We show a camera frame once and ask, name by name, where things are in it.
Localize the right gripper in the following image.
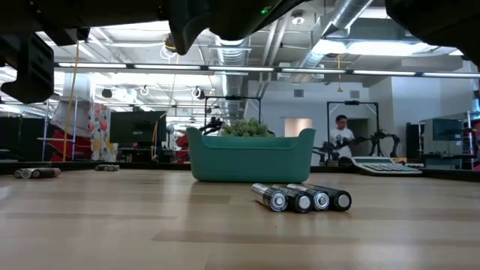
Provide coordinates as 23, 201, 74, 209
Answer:
0, 32, 56, 105

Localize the colourful patterned curtain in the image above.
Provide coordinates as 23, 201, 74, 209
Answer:
88, 103, 119, 163

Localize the green plant in white pot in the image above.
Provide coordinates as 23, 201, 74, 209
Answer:
220, 117, 275, 138

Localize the teal plastic bin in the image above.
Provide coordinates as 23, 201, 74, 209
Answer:
186, 126, 317, 184

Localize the person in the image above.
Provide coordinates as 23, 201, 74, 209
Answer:
328, 114, 356, 161

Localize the grey desk calculator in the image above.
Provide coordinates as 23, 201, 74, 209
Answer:
350, 155, 424, 176

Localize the black cabinet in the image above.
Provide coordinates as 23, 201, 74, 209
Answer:
405, 121, 425, 159

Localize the grey background monitor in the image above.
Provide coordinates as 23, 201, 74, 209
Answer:
430, 118, 465, 143

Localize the yellow hanging cable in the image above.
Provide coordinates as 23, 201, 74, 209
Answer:
61, 39, 82, 162

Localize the black background gantry frame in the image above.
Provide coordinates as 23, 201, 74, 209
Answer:
325, 100, 380, 158
204, 95, 263, 132

